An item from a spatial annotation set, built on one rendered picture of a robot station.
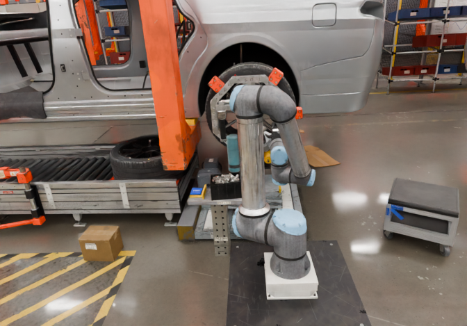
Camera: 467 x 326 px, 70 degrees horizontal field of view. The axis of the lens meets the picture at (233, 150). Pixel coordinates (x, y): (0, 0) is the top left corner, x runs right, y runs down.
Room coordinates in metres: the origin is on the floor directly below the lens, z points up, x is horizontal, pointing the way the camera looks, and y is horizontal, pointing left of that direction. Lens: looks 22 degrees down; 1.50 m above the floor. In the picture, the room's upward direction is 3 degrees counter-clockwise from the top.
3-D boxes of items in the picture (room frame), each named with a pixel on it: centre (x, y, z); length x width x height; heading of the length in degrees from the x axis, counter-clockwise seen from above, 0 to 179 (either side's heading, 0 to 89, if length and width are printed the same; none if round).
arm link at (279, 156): (1.65, -0.24, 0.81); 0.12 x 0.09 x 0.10; 174
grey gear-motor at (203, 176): (2.47, 0.19, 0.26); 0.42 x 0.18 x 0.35; 174
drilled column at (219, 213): (1.88, 0.11, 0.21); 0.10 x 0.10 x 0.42; 84
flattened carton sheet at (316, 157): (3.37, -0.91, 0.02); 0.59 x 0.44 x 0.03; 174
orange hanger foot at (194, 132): (2.54, 0.38, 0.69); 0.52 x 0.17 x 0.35; 174
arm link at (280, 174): (1.63, -0.25, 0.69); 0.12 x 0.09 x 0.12; 60
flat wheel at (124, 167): (2.68, 0.72, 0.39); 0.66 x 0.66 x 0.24
